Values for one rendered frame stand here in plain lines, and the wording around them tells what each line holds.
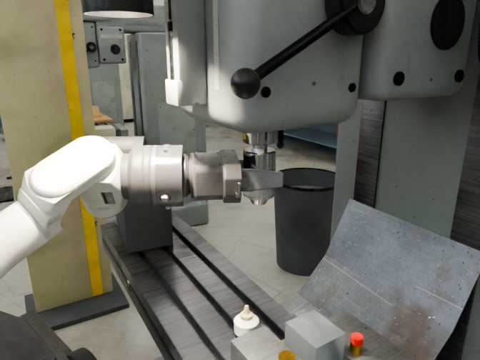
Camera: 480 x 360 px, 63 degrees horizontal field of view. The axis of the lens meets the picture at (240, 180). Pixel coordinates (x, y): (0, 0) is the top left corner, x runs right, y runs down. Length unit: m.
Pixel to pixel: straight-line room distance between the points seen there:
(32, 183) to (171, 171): 0.17
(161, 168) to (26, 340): 1.01
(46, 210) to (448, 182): 0.66
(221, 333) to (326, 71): 0.50
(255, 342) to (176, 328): 0.24
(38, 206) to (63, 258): 1.91
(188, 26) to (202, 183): 0.20
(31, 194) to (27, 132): 1.68
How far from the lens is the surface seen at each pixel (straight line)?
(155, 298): 0.88
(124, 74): 8.89
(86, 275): 2.51
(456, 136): 0.80
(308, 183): 2.89
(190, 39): 0.48
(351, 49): 0.52
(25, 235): 0.55
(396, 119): 0.86
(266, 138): 0.54
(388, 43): 0.54
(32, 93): 2.19
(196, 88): 0.49
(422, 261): 0.85
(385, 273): 0.88
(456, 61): 0.65
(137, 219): 1.03
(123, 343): 2.25
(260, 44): 0.44
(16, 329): 1.51
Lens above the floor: 1.40
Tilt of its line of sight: 18 degrees down
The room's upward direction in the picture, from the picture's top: straight up
